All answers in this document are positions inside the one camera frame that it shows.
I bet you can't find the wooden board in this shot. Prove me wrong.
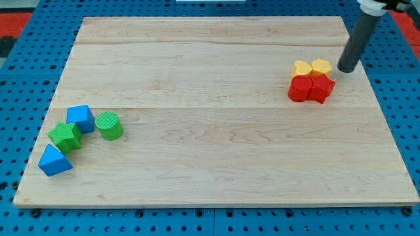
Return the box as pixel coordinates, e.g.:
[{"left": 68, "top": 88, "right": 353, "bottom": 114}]
[{"left": 13, "top": 16, "right": 419, "bottom": 209}]

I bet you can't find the red cylinder block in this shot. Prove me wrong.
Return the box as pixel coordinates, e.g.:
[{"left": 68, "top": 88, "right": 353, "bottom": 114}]
[{"left": 287, "top": 75, "right": 312, "bottom": 102}]

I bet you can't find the green cylinder block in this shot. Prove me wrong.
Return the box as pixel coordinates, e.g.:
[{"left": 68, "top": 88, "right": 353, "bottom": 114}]
[{"left": 95, "top": 111, "right": 123, "bottom": 141}]

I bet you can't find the yellow heart block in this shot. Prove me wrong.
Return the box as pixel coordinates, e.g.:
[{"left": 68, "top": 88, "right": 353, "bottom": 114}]
[{"left": 291, "top": 60, "right": 312, "bottom": 78}]

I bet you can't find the red star block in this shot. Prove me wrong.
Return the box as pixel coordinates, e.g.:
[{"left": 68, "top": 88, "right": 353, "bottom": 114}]
[{"left": 307, "top": 74, "right": 336, "bottom": 104}]

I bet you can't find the yellow hexagon block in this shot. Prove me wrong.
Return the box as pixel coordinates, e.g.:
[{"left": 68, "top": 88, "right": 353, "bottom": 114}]
[{"left": 310, "top": 58, "right": 333, "bottom": 77}]

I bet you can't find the blue cube block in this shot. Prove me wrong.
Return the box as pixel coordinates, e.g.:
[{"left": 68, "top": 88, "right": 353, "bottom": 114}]
[{"left": 66, "top": 105, "right": 95, "bottom": 134}]

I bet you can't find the green star block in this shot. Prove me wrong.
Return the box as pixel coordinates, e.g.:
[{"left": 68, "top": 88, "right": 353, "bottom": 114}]
[{"left": 47, "top": 122, "right": 83, "bottom": 155}]

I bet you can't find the blue triangle block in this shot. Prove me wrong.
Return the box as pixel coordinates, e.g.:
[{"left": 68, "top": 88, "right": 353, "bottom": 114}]
[{"left": 38, "top": 144, "right": 73, "bottom": 176}]

